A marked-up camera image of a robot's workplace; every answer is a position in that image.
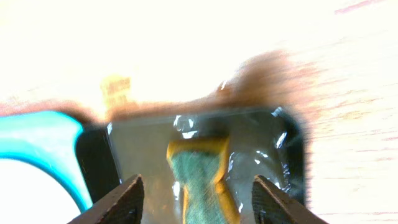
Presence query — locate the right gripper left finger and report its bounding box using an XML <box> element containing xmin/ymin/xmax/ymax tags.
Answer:
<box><xmin>68</xmin><ymin>174</ymin><xmax>144</xmax><ymax>224</ymax></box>

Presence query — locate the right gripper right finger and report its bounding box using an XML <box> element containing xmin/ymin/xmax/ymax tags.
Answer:
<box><xmin>251</xmin><ymin>175</ymin><xmax>328</xmax><ymax>224</ymax></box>

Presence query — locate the yellow green scrub sponge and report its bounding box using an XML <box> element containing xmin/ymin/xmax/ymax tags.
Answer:
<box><xmin>166</xmin><ymin>138</ymin><xmax>241</xmax><ymax>224</ymax></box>

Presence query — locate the white plate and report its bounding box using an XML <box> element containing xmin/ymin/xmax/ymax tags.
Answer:
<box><xmin>1</xmin><ymin>159</ymin><xmax>80</xmax><ymax>224</ymax></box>

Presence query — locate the black rectangular water tray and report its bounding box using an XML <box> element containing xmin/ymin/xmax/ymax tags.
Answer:
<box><xmin>75</xmin><ymin>108</ymin><xmax>305</xmax><ymax>223</ymax></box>

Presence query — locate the teal plastic tray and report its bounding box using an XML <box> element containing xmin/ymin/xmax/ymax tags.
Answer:
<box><xmin>1</xmin><ymin>111</ymin><xmax>93</xmax><ymax>212</ymax></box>

